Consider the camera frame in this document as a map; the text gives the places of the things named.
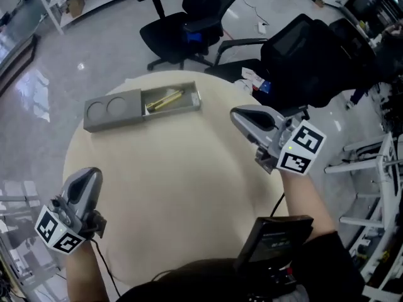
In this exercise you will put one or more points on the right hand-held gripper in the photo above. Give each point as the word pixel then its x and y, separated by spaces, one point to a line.
pixel 252 118

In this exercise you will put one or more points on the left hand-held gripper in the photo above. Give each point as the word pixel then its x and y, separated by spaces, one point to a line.
pixel 83 187

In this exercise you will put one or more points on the grey box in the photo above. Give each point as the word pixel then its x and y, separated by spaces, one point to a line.
pixel 113 115

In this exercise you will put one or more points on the person's right forearm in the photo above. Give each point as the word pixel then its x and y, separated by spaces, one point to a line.
pixel 307 203

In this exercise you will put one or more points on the person's left forearm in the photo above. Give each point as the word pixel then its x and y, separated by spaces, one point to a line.
pixel 83 275

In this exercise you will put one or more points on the brown cardboard box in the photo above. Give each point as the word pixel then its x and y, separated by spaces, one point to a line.
pixel 75 6

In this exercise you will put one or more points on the pile of papers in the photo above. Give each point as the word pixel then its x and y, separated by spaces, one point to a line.
pixel 253 77

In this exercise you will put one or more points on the black office chair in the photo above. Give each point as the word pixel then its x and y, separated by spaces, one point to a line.
pixel 176 33
pixel 311 64

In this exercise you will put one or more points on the white power strip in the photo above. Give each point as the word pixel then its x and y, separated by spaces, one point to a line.
pixel 261 27

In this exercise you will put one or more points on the blue cloth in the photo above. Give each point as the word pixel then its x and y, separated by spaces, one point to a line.
pixel 193 36

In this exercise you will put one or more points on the black screen device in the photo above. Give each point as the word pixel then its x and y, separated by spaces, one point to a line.
pixel 274 241

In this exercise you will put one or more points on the person's black top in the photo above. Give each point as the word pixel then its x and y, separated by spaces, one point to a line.
pixel 330 269

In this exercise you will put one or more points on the white shelf rack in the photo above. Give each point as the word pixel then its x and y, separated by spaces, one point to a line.
pixel 56 11

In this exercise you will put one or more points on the white desk frame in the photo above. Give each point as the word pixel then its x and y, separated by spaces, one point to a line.
pixel 388 175

